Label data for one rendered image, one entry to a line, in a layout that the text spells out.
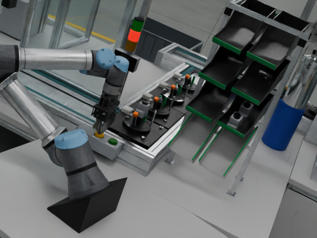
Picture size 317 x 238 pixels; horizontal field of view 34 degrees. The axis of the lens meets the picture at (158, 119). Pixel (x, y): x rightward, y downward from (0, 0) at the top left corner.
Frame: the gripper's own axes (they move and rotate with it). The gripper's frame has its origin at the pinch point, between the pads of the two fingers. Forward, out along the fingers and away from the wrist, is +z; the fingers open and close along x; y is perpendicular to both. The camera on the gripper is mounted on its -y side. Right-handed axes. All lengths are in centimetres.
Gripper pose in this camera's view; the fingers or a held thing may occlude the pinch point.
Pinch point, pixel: (100, 131)
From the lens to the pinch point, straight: 226.4
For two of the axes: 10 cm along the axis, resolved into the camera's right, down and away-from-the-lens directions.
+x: 8.8, 4.3, -2.1
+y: -3.6, 3.0, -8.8
